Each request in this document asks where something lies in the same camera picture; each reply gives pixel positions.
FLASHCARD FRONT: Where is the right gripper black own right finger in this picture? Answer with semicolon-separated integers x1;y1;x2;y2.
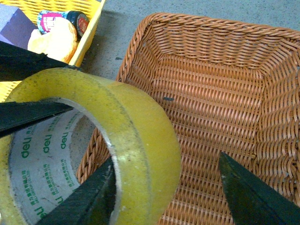
219;152;300;225

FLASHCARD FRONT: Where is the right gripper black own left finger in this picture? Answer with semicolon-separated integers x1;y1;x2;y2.
37;157;116;225

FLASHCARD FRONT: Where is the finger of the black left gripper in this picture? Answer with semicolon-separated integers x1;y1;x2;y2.
0;42;81;82
0;101;73;137

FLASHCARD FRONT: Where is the yellow packing tape roll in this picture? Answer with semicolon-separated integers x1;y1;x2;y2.
0;68;181;225

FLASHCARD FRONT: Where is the yellow woven basket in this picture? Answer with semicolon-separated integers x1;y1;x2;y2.
0;0;105;102

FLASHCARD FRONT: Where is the brown wicker basket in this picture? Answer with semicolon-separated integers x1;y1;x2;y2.
76;12;300;225

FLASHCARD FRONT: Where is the purple foam cube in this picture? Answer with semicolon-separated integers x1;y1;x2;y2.
0;4;37;49

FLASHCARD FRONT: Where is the orange toy bread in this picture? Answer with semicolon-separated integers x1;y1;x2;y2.
27;17;78;64

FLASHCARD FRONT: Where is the small colourful labelled bottle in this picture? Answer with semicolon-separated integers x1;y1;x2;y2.
37;10;90;40

